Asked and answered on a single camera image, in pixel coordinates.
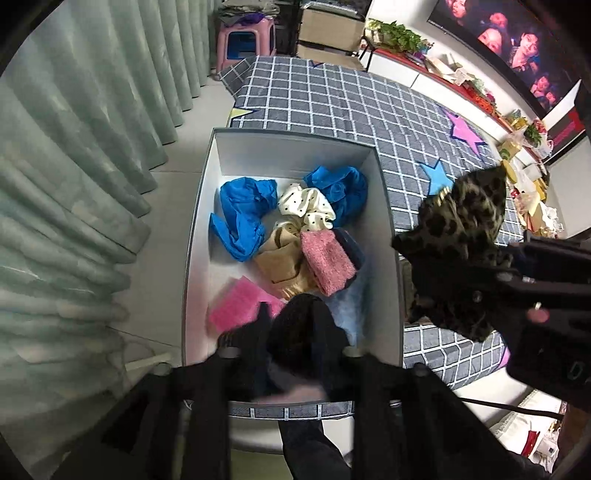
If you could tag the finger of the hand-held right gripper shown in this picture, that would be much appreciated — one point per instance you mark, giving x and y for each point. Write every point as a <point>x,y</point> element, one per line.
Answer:
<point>498,290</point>
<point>545,256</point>

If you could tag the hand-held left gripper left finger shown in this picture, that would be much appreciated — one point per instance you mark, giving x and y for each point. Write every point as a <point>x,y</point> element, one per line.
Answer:
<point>207,392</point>

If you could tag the tan sock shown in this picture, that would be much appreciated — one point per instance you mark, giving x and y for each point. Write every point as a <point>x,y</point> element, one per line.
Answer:
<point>281,263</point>

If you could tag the person's trousers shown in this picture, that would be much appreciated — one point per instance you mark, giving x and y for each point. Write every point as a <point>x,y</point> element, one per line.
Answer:
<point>309,447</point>

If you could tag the folding chair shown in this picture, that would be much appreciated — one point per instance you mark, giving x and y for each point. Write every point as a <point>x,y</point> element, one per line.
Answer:
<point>328,27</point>

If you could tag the black cloth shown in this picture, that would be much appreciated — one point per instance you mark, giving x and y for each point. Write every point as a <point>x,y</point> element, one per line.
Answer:
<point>300,341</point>

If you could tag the grey folded clothes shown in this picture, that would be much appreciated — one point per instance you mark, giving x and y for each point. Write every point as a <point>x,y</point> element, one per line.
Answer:
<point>249,11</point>

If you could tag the cream polka dot scrunchie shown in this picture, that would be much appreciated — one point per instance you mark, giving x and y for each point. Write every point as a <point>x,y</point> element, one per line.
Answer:
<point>304,205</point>

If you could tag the green potted plant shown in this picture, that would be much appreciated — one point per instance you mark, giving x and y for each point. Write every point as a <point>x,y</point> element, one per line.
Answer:
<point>397,34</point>

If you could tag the yellow green bag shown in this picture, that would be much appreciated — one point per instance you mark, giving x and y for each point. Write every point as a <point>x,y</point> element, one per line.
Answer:
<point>510,148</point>

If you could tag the leopard print cloth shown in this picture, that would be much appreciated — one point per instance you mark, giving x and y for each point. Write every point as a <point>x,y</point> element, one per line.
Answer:
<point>452,230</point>

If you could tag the person's right hand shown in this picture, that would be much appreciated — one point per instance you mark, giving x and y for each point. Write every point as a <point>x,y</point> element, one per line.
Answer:
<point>538,315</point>

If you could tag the pile of snack packets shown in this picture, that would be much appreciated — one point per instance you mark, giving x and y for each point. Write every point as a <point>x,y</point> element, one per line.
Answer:
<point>535,203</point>

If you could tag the television screen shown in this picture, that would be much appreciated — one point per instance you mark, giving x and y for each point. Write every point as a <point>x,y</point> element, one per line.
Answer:
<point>508,41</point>

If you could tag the pale green curtain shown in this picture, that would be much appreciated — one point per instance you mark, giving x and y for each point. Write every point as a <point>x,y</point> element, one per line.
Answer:
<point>69,184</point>

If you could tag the light blue fluffy cloth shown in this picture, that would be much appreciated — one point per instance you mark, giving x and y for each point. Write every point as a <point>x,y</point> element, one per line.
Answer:
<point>352,304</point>

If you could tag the blue mesh cloth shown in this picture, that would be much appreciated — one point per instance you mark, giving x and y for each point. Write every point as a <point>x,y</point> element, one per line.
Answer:
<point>244,207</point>
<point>339,189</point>

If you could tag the white storage box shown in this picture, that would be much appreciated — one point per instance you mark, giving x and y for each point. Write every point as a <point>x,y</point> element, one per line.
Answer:
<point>295,157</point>

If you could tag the pink plastic stool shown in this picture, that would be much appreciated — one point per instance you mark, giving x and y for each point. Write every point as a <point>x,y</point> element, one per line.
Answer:
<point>244,46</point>

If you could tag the grey checked star blanket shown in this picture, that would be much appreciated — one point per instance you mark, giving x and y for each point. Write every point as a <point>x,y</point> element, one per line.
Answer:
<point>346,101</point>

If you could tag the white quilt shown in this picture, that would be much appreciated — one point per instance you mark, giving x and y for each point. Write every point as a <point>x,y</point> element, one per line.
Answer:
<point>521,429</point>

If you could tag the white and red cabinet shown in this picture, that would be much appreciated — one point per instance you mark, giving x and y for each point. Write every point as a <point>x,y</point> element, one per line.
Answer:
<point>429,78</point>

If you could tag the yellow round lid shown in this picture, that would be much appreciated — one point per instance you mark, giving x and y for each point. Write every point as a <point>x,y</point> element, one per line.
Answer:
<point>510,171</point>

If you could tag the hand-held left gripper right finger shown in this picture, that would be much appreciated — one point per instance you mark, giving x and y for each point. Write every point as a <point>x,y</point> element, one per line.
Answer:
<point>383,401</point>

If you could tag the pink sponge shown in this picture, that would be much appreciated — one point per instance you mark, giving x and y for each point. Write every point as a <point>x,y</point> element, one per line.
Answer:
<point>240,304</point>

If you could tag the white power strip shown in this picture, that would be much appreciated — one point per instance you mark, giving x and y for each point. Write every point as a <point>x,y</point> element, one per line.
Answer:
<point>143,363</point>

